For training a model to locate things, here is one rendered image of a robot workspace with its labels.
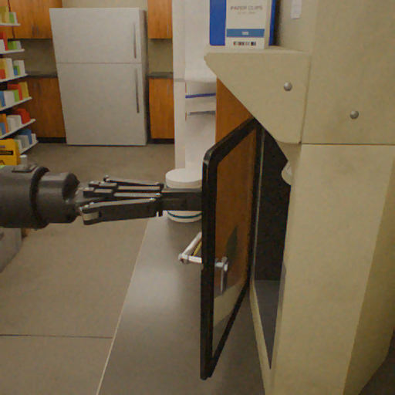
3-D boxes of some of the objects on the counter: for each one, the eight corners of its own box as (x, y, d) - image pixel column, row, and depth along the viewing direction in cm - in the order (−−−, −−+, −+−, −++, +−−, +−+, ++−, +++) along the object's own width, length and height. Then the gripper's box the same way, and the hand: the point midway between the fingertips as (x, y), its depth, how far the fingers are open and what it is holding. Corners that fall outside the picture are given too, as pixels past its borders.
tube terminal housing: (353, 298, 92) (432, -89, 61) (423, 426, 62) (642, -201, 32) (249, 297, 93) (276, -88, 62) (269, 422, 63) (341, -197, 32)
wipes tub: (204, 207, 141) (204, 167, 135) (204, 223, 129) (204, 181, 123) (168, 206, 141) (167, 167, 135) (165, 222, 129) (163, 180, 123)
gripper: (23, 190, 49) (211, 193, 48) (59, 159, 60) (211, 160, 60) (32, 242, 51) (211, 245, 51) (65, 202, 63) (210, 204, 63)
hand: (186, 199), depth 55 cm, fingers closed
